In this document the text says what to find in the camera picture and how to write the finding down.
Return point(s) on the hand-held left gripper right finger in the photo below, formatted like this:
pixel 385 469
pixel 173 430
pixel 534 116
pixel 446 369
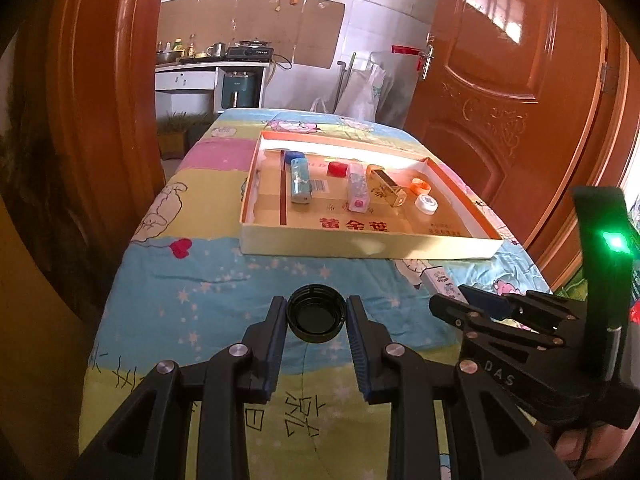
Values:
pixel 356 350

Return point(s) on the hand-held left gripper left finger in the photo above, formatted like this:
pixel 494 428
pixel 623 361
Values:
pixel 272 350

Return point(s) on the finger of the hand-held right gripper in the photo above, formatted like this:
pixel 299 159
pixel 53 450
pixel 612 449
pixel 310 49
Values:
pixel 450 312
pixel 487 302

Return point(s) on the small white printed box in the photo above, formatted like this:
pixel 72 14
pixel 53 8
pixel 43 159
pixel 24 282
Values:
pixel 440 280

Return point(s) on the black bottle cap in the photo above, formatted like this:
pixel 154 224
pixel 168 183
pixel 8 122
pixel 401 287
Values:
pixel 315 317

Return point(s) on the shallow cardboard box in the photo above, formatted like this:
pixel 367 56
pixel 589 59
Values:
pixel 360 247

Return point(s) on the translucent orange bottle cap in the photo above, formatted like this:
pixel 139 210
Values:
pixel 419 188

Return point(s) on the red bottle cap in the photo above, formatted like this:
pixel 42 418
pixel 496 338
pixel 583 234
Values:
pixel 337 169

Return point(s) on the person's right forearm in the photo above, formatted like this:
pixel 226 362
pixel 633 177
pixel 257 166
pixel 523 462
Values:
pixel 567 452

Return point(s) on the green carton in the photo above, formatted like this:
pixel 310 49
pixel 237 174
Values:
pixel 575 287

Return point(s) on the cartoon printed blanket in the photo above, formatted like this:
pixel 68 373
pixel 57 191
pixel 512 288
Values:
pixel 200 280

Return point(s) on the white bottle cap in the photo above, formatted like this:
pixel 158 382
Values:
pixel 426 204

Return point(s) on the gold rectangular box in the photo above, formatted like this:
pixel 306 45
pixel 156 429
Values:
pixel 387 187

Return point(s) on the clear bottle with pink cap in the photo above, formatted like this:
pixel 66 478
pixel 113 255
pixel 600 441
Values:
pixel 358 187

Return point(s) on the teal bottle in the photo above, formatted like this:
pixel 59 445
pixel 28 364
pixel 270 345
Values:
pixel 301 182

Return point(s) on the blue bottle cap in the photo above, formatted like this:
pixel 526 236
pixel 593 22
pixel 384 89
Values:
pixel 294 156

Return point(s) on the dark plant crate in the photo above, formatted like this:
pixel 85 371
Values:
pixel 200 127

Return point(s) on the white woven sack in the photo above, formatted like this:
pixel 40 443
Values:
pixel 362 92

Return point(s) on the crate of green plants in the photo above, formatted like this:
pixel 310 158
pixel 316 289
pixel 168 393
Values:
pixel 172 135

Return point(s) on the clear plastic bag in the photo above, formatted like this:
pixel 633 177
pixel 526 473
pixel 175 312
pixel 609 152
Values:
pixel 320 105

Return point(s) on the grey metal pipe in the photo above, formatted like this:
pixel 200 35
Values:
pixel 341 82

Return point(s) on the teal air fryer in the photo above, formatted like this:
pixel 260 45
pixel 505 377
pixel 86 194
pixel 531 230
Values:
pixel 239 89

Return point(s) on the plain orange wooden door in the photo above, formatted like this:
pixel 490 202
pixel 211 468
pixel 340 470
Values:
pixel 100 135

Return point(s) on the white kitchen counter cabinet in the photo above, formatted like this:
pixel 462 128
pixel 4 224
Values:
pixel 185 80

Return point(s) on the black gas stove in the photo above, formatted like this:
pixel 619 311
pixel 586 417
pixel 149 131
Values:
pixel 250 52

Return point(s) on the metal basin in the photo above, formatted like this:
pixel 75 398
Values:
pixel 169 56

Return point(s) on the tall sauce bottle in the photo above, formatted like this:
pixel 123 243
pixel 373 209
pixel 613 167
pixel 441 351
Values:
pixel 192 47

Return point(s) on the red wall sticker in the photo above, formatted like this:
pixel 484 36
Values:
pixel 405 49

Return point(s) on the cardboard wall sheet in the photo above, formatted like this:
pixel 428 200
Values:
pixel 225 20

